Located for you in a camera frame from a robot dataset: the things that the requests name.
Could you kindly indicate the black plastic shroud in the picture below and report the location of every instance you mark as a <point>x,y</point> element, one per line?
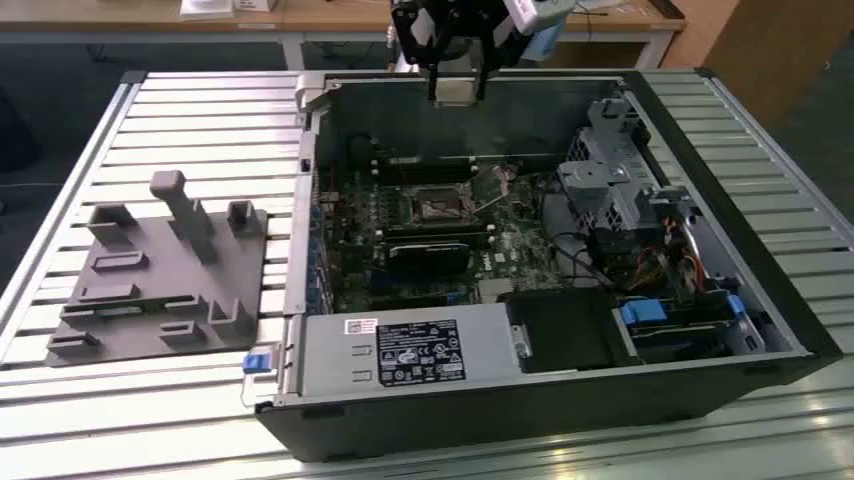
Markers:
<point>567,330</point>

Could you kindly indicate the green RAM stick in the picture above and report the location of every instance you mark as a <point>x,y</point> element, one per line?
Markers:
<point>120,313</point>

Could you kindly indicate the blue disk carrier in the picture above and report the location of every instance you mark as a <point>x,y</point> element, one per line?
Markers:
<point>640,312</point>

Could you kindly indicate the black open PC case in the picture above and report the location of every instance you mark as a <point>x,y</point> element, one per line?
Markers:
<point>467,425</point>

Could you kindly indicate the black RAM slots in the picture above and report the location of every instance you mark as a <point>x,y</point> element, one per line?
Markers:
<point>427,172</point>

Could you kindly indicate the black graphics card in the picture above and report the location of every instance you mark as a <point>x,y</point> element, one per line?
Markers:
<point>427,257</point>

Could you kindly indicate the small white box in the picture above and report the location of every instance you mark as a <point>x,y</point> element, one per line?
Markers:
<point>256,5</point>

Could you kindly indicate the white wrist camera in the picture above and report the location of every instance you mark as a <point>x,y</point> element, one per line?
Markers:
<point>533,12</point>

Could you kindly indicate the black installed RAM stick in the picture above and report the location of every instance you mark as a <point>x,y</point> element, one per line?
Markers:
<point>433,231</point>

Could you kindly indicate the black CPU socket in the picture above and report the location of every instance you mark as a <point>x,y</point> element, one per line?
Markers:
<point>443,207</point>

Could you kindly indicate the grey parts rack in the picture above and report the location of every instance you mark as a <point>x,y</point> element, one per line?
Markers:
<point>166,280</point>

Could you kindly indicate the small blue clip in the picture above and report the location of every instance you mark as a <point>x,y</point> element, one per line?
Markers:
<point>735,306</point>

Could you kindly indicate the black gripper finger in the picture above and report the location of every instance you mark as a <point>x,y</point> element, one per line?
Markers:
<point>433,80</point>
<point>481,80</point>

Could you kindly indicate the blue case latch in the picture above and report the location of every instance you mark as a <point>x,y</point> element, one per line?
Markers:
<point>258,364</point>

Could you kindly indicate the long wooden desk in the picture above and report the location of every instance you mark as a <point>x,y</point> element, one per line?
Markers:
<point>100,22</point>

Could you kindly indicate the large white box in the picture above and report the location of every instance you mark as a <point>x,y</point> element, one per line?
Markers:
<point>206,10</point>

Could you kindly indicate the wooden cabinet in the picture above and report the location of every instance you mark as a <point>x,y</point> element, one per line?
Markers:
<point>767,50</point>

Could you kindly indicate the square silver CPU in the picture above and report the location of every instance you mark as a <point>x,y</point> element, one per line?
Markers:
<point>456,95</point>

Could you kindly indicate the small silver heat sink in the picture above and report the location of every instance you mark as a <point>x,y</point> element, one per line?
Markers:
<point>496,287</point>

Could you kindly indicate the green motherboard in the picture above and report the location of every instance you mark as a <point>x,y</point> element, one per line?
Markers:
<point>520,235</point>

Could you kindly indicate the silver power supply with label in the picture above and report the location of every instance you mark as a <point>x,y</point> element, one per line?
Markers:
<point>333,350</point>

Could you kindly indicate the silver metal drive cage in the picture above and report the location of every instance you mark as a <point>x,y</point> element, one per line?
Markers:
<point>593,200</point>

